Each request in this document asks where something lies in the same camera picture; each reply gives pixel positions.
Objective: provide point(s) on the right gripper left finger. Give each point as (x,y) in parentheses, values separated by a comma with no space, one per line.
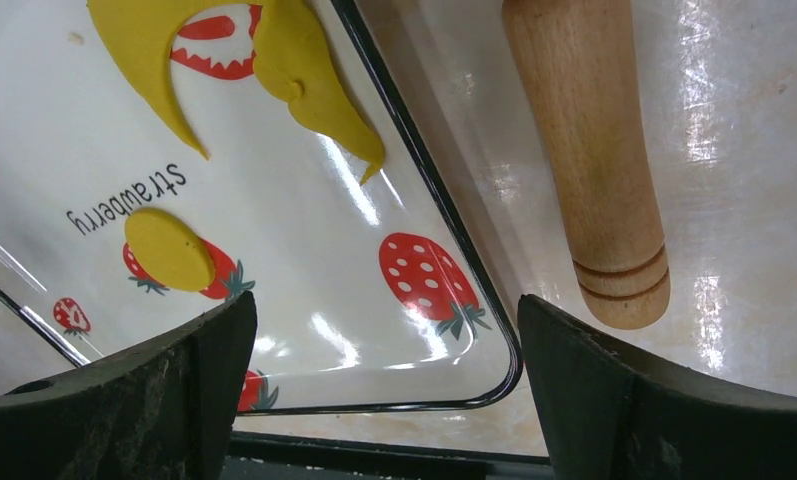
(162,409)

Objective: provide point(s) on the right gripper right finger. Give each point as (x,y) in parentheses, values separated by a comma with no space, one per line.
(611,410)

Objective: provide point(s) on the yellow dough ball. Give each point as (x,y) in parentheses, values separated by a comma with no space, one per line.
(168,250)

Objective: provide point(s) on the strawberry pattern white tray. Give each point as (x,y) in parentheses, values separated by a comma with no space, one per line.
(369,294)

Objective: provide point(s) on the wooden roller pin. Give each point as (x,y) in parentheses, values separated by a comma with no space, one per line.
(577,63)

